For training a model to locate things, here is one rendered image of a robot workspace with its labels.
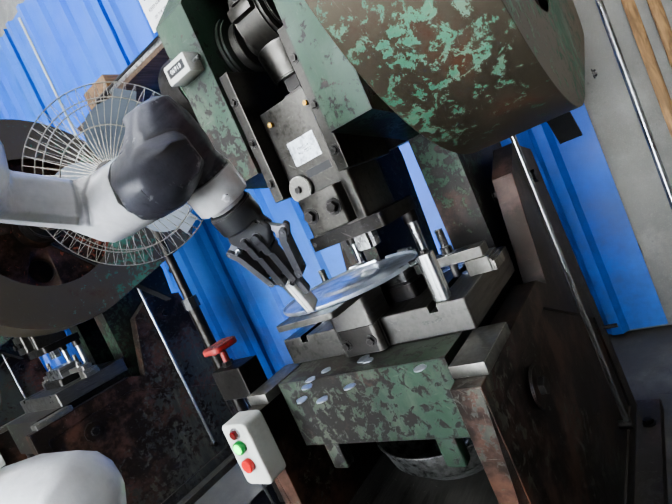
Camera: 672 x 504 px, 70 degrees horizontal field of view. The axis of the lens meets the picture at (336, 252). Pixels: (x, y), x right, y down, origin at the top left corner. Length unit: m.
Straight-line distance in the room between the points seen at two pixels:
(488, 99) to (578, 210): 1.40
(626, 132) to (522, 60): 1.42
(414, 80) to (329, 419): 0.66
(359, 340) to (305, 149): 0.39
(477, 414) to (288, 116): 0.65
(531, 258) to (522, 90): 0.55
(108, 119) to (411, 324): 1.17
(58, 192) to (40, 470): 0.33
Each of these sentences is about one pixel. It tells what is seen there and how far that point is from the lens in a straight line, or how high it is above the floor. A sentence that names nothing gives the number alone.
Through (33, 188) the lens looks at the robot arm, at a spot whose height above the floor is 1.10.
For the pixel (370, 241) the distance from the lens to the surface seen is 1.03.
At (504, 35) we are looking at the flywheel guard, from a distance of 0.62.
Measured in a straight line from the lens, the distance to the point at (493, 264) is 0.94.
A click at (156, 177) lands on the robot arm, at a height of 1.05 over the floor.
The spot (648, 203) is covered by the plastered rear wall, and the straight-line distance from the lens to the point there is 2.09.
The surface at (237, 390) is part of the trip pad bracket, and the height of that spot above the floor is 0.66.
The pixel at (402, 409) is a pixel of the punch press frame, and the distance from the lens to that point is 0.89.
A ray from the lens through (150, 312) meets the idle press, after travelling 2.39.
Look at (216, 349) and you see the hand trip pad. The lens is 1.08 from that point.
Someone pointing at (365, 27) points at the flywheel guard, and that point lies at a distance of 0.61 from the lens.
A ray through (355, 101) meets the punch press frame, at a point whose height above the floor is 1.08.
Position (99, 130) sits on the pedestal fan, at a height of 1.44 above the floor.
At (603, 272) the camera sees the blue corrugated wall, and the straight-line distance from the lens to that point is 2.12.
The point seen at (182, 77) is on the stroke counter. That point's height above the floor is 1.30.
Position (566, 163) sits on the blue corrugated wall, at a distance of 2.04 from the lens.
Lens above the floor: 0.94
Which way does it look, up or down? 5 degrees down
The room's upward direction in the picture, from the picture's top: 24 degrees counter-clockwise
